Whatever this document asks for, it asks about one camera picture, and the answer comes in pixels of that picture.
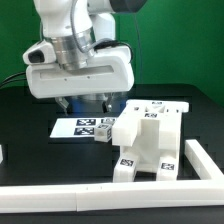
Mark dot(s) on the white marker base plate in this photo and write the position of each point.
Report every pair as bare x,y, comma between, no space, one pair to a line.
74,127

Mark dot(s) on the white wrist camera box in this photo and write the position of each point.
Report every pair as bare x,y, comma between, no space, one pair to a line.
41,52

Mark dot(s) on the white chair seat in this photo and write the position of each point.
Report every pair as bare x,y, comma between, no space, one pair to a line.
159,137

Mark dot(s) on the white tagged cube nut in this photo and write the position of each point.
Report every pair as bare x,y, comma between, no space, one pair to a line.
103,132
108,120

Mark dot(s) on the white L-shaped fence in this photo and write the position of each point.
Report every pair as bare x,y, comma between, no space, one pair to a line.
207,190

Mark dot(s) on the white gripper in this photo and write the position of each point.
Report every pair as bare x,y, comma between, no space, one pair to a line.
109,70

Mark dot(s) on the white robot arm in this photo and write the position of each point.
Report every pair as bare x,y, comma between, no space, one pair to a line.
79,55

